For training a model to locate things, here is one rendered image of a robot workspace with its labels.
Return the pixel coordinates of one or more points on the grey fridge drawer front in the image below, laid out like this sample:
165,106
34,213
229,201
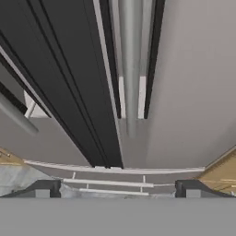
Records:
101,175

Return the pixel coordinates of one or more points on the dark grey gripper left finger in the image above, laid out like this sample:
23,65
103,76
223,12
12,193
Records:
46,186

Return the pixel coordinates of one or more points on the grey fridge door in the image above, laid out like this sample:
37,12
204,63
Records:
196,80
46,144

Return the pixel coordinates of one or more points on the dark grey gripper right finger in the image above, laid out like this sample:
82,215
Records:
189,186

